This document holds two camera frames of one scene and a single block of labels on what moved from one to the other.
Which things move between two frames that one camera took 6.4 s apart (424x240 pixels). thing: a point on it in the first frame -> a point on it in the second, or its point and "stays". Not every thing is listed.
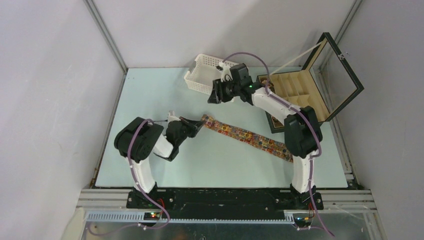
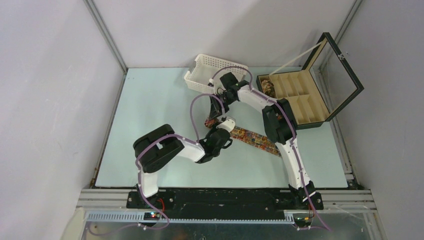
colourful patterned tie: x=253 y=139 stays
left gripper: x=193 y=125 -> x=207 y=136
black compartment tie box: x=327 y=83 stays
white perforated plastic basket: x=201 y=75 stays
